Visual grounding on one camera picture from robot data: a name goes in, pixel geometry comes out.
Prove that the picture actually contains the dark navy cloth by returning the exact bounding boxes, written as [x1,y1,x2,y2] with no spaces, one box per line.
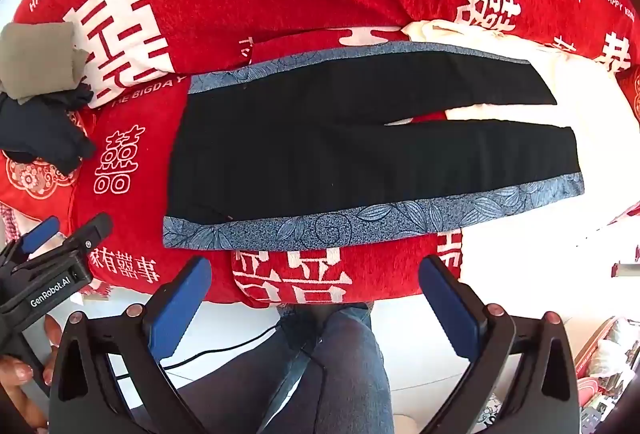
[0,83,97,176]

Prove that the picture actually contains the cream cloth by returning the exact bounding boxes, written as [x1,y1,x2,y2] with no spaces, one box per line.
[400,18,640,235]

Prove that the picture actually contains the person's legs in jeans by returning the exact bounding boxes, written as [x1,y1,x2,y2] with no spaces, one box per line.
[177,301,396,434]

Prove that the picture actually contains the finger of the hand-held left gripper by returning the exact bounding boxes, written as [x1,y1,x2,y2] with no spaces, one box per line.
[0,215,61,267]
[27,213,114,265]

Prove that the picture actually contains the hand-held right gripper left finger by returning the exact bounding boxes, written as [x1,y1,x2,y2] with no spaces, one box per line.
[48,257,213,434]

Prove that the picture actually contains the red patterned box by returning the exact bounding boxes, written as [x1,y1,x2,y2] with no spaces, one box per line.
[574,315,638,417]

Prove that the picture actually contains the olive folded cloth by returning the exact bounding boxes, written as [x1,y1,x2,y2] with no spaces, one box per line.
[0,21,91,105]

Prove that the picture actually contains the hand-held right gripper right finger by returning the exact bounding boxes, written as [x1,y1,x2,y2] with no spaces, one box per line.
[418,254,583,434]

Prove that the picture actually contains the black pants with blue trim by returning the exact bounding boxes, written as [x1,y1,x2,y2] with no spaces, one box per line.
[162,41,585,251]

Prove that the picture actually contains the black cable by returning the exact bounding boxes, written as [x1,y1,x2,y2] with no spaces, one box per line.
[115,321,283,382]

